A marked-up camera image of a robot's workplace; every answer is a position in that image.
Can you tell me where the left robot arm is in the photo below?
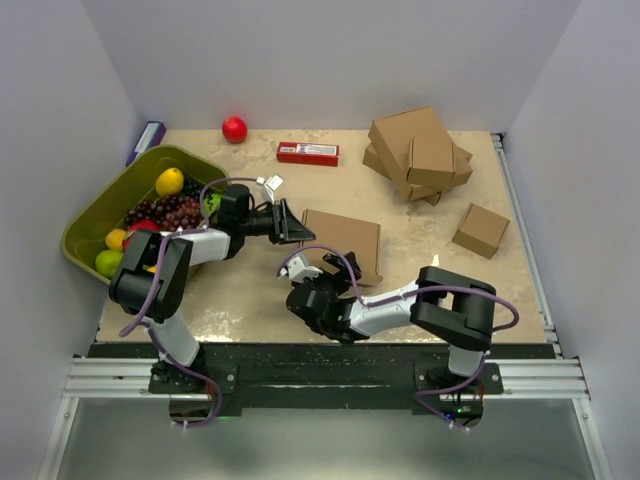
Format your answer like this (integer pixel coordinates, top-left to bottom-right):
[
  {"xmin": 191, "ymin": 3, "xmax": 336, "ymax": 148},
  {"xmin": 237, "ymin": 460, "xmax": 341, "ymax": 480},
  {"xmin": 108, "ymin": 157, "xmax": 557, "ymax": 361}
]
[{"xmin": 109, "ymin": 184, "xmax": 316, "ymax": 392}]

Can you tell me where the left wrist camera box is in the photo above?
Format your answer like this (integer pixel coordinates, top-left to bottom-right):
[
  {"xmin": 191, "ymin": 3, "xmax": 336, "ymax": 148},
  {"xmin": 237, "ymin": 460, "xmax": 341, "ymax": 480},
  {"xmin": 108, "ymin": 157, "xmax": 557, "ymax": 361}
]
[{"xmin": 256, "ymin": 174, "xmax": 284, "ymax": 203}]

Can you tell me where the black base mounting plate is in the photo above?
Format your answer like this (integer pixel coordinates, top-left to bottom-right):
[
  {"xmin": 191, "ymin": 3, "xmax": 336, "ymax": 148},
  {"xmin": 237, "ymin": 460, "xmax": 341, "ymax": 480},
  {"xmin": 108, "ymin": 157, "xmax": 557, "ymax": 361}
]
[{"xmin": 89, "ymin": 339, "xmax": 559, "ymax": 419}]

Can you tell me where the red rectangular carton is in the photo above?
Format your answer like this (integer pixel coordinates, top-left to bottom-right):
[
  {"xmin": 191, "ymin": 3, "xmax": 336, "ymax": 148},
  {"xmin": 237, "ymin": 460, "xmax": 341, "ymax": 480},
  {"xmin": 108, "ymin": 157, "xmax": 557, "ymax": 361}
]
[{"xmin": 276, "ymin": 142, "xmax": 340, "ymax": 167}]

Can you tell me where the olive green plastic bin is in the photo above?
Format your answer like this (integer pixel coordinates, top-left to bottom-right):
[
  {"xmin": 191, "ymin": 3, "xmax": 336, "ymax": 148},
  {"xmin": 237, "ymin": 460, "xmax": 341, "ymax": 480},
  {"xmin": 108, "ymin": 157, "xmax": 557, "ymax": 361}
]
[{"xmin": 61, "ymin": 145, "xmax": 227, "ymax": 285}]

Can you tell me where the red dragon fruit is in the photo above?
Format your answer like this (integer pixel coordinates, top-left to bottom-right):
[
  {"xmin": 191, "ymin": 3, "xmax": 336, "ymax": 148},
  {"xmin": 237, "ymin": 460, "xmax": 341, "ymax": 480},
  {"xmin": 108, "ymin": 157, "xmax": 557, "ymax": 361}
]
[{"xmin": 122, "ymin": 220, "xmax": 160, "ymax": 251}]

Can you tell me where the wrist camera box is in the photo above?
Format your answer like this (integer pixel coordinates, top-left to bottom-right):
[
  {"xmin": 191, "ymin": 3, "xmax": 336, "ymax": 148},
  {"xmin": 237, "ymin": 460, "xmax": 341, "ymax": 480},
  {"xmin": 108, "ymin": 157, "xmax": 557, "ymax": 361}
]
[
  {"xmin": 276, "ymin": 253, "xmax": 323, "ymax": 286},
  {"xmin": 256, "ymin": 174, "xmax": 284, "ymax": 203}
]

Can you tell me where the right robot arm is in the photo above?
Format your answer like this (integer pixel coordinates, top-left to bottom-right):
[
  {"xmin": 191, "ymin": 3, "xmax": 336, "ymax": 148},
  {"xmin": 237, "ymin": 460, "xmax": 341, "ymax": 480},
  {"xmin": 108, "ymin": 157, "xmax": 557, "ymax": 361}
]
[{"xmin": 278, "ymin": 253, "xmax": 496, "ymax": 393}]

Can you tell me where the small orange fruit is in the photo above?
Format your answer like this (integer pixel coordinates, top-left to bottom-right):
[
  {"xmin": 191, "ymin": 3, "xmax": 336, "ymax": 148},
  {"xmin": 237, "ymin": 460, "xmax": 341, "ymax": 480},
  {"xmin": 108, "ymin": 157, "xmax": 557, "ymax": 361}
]
[{"xmin": 105, "ymin": 229, "xmax": 126, "ymax": 252}]

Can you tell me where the red grape bunch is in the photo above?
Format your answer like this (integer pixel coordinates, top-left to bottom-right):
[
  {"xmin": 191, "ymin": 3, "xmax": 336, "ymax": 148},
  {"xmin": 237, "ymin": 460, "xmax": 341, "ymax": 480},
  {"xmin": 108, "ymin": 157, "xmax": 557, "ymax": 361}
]
[{"xmin": 156, "ymin": 195, "xmax": 203, "ymax": 231}]

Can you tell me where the lone small cardboard box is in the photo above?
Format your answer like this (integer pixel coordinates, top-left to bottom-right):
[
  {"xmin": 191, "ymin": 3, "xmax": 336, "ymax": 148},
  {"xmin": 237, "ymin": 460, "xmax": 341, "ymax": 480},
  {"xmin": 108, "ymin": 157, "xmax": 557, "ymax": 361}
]
[{"xmin": 452, "ymin": 203, "xmax": 510, "ymax": 259}]

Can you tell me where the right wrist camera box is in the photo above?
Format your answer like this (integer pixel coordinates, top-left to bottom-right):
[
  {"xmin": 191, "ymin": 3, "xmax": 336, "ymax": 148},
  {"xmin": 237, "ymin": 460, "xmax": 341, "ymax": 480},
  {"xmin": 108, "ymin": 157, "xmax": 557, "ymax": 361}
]
[{"xmin": 276, "ymin": 253, "xmax": 323, "ymax": 286}]

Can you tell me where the dark purple grape bunch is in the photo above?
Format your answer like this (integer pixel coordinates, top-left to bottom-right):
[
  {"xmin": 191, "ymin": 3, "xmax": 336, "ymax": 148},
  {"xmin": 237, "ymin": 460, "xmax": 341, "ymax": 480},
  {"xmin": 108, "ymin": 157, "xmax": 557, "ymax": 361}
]
[{"xmin": 123, "ymin": 180, "xmax": 202, "ymax": 228}]

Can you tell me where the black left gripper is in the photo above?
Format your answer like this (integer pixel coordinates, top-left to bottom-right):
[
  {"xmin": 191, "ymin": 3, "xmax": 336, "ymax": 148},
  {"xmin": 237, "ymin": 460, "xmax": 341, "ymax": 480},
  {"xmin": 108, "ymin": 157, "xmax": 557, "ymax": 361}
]
[{"xmin": 239, "ymin": 200, "xmax": 315, "ymax": 246}]

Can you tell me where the top small cardboard box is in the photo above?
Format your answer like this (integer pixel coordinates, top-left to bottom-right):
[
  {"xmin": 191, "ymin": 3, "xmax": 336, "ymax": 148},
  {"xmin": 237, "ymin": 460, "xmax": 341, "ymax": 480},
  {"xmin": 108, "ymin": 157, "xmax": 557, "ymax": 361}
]
[{"xmin": 406, "ymin": 138, "xmax": 473, "ymax": 191}]

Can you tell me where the green lime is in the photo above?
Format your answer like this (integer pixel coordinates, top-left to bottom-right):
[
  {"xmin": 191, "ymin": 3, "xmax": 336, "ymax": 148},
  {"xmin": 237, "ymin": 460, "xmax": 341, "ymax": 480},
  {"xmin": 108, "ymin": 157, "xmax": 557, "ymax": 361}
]
[{"xmin": 95, "ymin": 249, "xmax": 123, "ymax": 279}]

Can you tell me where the large stacked cardboard box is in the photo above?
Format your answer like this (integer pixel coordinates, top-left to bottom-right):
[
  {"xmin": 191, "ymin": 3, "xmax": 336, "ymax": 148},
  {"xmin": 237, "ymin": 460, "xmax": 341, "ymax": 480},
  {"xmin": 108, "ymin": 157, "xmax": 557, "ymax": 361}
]
[{"xmin": 368, "ymin": 106, "xmax": 451, "ymax": 179}]

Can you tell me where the yellow lemon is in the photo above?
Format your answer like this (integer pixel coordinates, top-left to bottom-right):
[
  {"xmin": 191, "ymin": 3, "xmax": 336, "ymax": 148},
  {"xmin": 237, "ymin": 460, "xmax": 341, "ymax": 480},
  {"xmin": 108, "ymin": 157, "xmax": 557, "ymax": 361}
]
[{"xmin": 155, "ymin": 167, "xmax": 184, "ymax": 197}]

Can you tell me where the purple flat box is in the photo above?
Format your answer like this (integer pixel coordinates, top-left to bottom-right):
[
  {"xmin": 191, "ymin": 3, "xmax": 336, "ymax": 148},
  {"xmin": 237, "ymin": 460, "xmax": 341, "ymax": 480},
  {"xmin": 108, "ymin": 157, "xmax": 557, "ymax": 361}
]
[{"xmin": 125, "ymin": 121, "xmax": 166, "ymax": 167}]

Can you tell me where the red apple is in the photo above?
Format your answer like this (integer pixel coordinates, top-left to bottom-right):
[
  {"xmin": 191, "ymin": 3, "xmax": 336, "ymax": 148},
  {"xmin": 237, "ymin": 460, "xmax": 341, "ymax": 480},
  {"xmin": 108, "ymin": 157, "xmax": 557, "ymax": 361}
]
[{"xmin": 222, "ymin": 116, "xmax": 248, "ymax": 144}]

